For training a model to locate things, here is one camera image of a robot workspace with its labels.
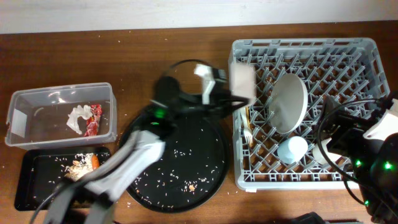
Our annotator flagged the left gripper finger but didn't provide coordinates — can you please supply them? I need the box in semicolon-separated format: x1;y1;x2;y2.
222;105;246;117
225;95;250;105

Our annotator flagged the wooden chopstick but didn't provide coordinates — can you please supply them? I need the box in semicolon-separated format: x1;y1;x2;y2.
246;107;253;147

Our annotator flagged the white bowl with leftovers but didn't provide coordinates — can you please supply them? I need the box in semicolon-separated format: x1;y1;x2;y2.
229;62;256;107

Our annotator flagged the white plastic fork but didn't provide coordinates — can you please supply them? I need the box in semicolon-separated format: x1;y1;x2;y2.
239;107;253;146

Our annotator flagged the white paper cup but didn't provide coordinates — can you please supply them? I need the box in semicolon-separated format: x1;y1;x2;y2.
312;138;341;165

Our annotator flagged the grey round plate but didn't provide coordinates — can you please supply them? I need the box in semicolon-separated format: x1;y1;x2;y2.
267;73;308;134

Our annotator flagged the light blue cup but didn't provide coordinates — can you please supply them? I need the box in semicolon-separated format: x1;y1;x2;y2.
277;136;308;164

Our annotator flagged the red snack wrapper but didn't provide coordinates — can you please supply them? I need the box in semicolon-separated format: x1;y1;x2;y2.
84;104;102;137

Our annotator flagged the white napkin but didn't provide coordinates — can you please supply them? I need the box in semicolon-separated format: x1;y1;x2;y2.
67;105;93;134

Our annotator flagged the orange carrot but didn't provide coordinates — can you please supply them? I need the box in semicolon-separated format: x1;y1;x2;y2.
91;154;100;170

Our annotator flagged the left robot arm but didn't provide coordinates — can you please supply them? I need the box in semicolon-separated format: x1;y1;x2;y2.
34;76;254;224

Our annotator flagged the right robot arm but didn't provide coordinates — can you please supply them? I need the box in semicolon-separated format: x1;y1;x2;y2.
316;95;397;223

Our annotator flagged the grey plastic dishwasher rack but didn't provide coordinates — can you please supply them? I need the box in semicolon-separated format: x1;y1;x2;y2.
228;38;390;192

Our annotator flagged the round black serving tray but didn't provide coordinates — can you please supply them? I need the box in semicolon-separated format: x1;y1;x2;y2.
126;114;229;213

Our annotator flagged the clear plastic bin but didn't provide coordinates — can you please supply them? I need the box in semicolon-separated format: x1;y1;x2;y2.
5;82;118;150

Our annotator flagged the food leftovers pile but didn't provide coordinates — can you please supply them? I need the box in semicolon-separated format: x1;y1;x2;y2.
65;153;94;181

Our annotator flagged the black rectangular tray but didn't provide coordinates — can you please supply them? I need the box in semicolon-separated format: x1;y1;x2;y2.
14;146;111;211

